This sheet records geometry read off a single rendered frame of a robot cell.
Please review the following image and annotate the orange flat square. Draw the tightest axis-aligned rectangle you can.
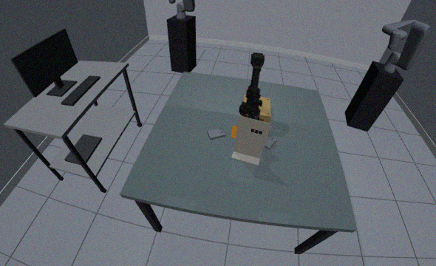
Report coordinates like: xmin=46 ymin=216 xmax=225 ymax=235
xmin=231 ymin=126 xmax=237 ymax=138

